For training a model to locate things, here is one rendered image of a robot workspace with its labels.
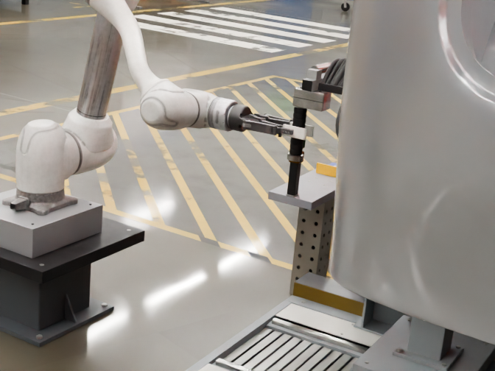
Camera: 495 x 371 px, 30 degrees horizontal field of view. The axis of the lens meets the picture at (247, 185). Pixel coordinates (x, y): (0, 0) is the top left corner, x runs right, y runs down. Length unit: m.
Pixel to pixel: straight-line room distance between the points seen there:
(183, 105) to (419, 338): 0.93
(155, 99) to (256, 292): 1.26
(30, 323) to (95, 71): 0.85
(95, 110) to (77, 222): 0.38
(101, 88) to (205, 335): 0.89
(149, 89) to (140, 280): 1.20
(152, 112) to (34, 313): 0.94
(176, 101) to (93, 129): 0.68
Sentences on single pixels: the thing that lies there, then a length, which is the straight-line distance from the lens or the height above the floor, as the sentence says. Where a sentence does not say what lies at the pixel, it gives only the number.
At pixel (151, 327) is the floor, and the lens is 3.18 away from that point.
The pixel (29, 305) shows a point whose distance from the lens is 3.11.
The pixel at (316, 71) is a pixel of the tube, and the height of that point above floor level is 1.00.
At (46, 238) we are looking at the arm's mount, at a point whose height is 0.35.
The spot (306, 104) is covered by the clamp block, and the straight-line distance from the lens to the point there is 2.45.
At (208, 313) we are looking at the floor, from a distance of 3.31.
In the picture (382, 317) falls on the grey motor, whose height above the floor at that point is 0.10.
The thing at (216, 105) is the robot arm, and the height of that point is 0.86.
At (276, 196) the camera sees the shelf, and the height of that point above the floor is 0.44.
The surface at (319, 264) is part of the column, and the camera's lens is 3.45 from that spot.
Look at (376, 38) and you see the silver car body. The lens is 1.47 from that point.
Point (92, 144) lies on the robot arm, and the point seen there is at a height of 0.59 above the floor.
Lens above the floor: 1.43
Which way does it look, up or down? 17 degrees down
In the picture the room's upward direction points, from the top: 5 degrees clockwise
